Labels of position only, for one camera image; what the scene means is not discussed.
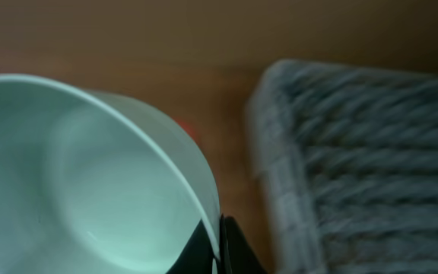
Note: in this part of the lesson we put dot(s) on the mint green bowl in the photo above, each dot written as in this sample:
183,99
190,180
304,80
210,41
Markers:
92,182

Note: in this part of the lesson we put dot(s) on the red plastic tray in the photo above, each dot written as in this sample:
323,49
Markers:
188,128

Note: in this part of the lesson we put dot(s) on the grey dishwasher rack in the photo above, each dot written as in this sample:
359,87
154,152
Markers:
348,160

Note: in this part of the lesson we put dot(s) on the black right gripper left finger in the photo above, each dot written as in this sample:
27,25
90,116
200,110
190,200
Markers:
197,255

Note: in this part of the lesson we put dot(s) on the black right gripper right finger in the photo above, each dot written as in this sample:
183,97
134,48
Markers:
237,257

